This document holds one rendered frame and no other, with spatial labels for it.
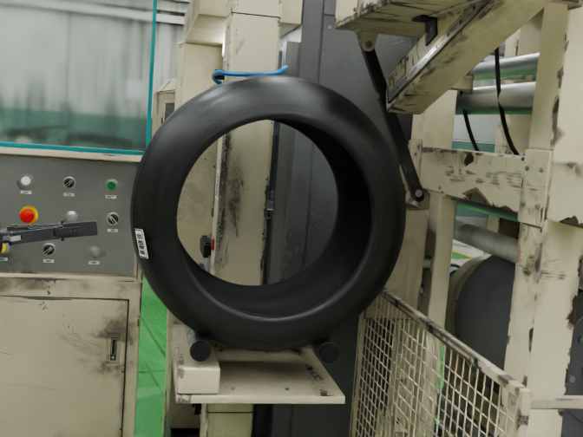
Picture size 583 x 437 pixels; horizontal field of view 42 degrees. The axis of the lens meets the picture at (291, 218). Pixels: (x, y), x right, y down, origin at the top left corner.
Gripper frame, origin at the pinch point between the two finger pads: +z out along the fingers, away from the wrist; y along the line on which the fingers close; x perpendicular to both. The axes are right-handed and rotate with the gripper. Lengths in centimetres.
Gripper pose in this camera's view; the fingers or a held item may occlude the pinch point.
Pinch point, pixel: (80, 229)
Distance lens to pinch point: 167.1
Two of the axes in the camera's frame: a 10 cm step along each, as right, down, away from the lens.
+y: -1.9, -1.3, 9.7
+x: 0.6, 9.9, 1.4
